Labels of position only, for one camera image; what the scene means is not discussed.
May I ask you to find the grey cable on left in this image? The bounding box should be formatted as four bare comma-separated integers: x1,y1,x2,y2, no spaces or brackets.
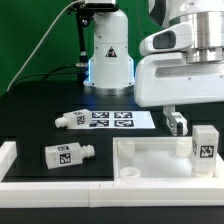
5,0,86,94

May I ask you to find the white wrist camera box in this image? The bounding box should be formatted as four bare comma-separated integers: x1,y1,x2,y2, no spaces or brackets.
139,22,194,56

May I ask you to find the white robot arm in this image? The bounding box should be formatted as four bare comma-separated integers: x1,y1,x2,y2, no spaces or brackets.
84,0,224,135

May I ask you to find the black cable on table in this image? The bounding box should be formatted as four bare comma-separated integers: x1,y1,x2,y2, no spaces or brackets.
9,63,90,88

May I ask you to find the white sheet with tags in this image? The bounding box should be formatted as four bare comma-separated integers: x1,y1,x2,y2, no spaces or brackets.
68,110,156,131

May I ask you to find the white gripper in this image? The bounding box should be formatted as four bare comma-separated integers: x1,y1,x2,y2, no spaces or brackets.
134,52,224,136

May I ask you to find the black camera stand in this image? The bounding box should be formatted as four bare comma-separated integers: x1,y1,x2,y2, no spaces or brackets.
67,0,94,85

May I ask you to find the white U-shaped fence frame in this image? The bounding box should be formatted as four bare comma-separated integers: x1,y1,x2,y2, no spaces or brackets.
0,141,224,208

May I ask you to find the white square table top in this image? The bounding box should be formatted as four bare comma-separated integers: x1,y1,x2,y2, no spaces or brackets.
112,135,224,184

